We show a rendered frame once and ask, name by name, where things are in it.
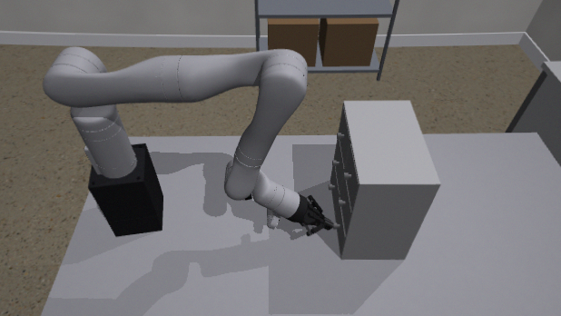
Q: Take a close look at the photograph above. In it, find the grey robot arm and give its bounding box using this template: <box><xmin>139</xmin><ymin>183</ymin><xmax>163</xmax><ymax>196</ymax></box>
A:
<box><xmin>43</xmin><ymin>46</ymin><xmax>308</xmax><ymax>229</ymax></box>

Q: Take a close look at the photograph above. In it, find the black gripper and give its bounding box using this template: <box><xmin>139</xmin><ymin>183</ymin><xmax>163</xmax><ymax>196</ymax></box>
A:
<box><xmin>285</xmin><ymin>194</ymin><xmax>334</xmax><ymax>236</ymax></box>

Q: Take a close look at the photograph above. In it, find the grey chest of drawers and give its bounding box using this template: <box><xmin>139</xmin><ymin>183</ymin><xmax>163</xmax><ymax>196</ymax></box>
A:
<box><xmin>340</xmin><ymin>101</ymin><xmax>441</xmax><ymax>260</ymax></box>

